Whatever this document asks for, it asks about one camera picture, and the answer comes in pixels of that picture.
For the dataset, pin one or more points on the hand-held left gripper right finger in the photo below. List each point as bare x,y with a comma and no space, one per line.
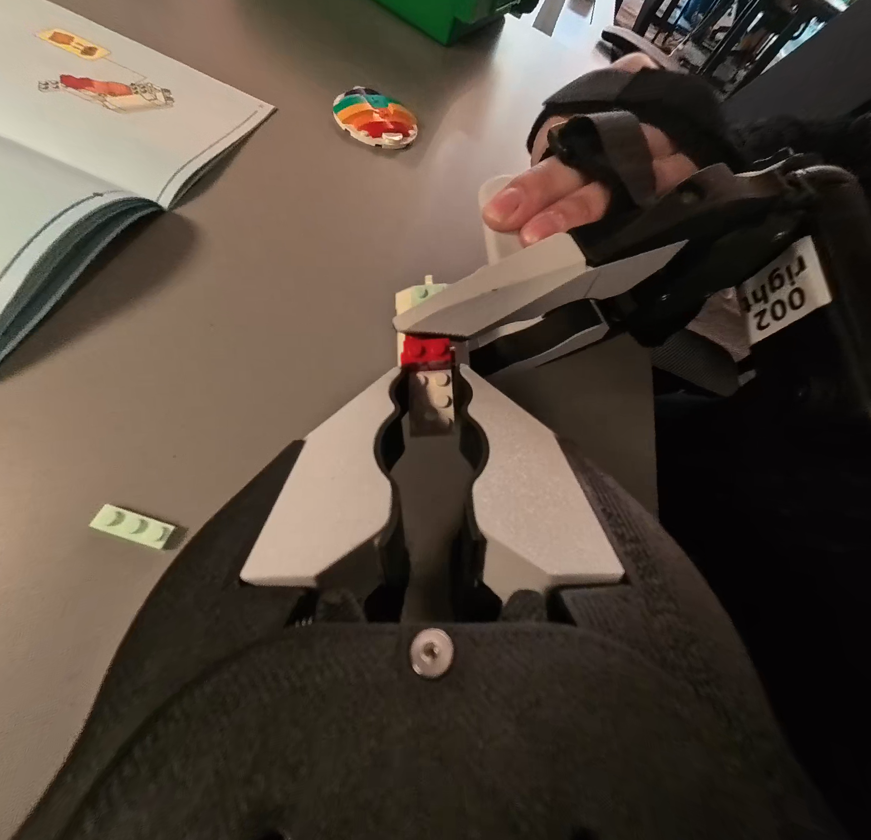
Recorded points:
544,506

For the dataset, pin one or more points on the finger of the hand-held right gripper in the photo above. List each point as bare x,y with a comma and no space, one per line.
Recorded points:
544,340
503,289

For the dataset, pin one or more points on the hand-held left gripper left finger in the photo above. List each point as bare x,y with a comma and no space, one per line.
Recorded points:
320,506

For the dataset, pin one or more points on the small red lego piece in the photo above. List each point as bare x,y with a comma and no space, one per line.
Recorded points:
427,350

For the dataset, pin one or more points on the white lego model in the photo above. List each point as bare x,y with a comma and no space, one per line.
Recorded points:
435,404

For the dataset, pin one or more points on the light green lego plate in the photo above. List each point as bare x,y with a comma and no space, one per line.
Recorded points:
136,527

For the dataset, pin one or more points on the rainbow oval lego plate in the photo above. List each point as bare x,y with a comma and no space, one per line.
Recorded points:
374,119

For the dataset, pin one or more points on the person's right hand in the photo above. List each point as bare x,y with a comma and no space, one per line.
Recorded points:
544,200

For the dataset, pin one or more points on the green plastic bin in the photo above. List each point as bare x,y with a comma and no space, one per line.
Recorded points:
435,3

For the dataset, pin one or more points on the open light blue instruction booklet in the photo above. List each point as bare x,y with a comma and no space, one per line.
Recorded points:
102,173

